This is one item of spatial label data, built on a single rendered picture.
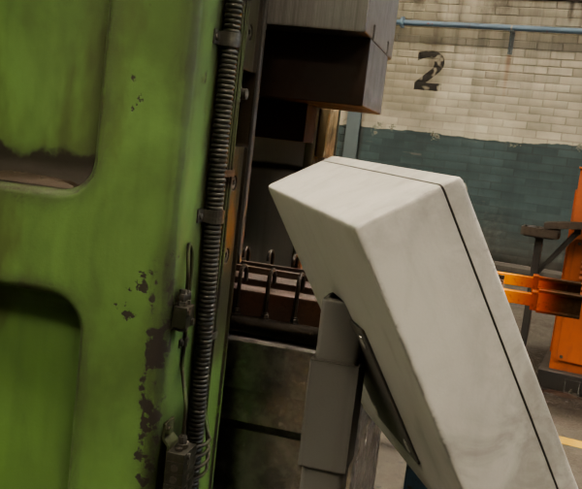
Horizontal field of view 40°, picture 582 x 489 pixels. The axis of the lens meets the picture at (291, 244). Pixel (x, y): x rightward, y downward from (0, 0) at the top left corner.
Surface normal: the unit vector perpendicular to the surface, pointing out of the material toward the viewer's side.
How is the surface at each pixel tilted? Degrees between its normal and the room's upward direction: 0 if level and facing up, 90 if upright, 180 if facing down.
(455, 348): 90
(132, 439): 90
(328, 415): 91
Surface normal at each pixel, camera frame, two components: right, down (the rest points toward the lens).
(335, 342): -0.24, 0.10
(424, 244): 0.19, 0.15
